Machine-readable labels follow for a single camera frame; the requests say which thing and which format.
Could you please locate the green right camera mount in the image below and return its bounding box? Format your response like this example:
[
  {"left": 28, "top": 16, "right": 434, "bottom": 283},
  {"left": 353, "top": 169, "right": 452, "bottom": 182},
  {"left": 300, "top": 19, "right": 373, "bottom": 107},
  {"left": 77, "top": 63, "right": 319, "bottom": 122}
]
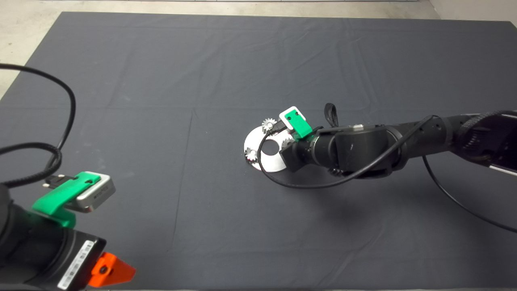
[{"left": 284, "top": 110, "right": 313, "bottom": 141}]

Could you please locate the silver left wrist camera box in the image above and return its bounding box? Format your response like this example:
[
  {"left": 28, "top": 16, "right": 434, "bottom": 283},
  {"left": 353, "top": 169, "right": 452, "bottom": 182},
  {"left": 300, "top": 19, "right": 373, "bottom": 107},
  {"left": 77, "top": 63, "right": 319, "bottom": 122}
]
[{"left": 75, "top": 173, "right": 116, "bottom": 213}]

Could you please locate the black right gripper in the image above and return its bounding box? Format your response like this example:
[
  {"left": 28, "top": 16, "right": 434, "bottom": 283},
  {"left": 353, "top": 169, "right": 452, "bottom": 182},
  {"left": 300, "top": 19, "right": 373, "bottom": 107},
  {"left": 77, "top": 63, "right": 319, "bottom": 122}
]
[{"left": 281, "top": 130, "right": 334, "bottom": 173}]

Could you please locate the braided black cable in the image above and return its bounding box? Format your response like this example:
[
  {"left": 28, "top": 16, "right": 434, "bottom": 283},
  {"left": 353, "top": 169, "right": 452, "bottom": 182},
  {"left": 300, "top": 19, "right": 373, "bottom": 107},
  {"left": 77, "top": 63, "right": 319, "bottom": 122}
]
[
  {"left": 324, "top": 103, "right": 339, "bottom": 128},
  {"left": 0, "top": 142, "right": 63, "bottom": 188}
]

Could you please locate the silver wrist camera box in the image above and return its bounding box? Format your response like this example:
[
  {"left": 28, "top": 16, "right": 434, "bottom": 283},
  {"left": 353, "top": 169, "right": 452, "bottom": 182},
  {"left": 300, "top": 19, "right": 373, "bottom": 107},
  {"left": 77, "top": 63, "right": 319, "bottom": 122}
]
[
  {"left": 280, "top": 106, "right": 303, "bottom": 134},
  {"left": 75, "top": 173, "right": 116, "bottom": 213}
]

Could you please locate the green left camera mount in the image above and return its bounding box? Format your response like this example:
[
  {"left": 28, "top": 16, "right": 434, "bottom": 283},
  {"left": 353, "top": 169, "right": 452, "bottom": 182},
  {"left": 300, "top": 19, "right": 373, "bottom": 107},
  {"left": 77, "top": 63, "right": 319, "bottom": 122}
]
[{"left": 32, "top": 172, "right": 101, "bottom": 228}]

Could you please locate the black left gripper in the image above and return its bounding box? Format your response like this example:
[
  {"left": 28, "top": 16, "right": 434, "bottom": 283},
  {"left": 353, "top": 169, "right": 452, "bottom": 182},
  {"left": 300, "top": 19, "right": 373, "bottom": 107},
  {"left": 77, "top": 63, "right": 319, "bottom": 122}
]
[{"left": 12, "top": 206, "right": 137, "bottom": 291}]

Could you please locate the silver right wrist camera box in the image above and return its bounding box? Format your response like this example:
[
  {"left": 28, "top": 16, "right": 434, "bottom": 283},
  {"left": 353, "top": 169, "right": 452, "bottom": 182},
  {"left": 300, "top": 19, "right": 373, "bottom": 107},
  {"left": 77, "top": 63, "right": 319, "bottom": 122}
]
[{"left": 280, "top": 106, "right": 303, "bottom": 134}]

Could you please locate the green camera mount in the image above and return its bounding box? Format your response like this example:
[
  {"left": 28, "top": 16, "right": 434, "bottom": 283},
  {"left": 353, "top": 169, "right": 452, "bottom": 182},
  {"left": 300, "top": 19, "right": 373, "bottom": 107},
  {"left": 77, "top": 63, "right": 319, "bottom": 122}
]
[
  {"left": 284, "top": 110, "right": 313, "bottom": 141},
  {"left": 32, "top": 172, "right": 101, "bottom": 228}
]

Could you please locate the round metal plate with hole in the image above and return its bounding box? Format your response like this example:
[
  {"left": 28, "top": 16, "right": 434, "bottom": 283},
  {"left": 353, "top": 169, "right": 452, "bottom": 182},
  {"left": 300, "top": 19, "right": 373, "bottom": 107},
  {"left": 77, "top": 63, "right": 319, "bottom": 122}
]
[{"left": 244, "top": 126, "right": 291, "bottom": 173}]

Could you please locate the dark grey table cloth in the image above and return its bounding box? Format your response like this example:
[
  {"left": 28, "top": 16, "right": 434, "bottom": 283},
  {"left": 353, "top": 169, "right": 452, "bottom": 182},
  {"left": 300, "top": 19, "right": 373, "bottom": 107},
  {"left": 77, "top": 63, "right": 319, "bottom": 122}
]
[{"left": 0, "top": 12, "right": 517, "bottom": 290}]

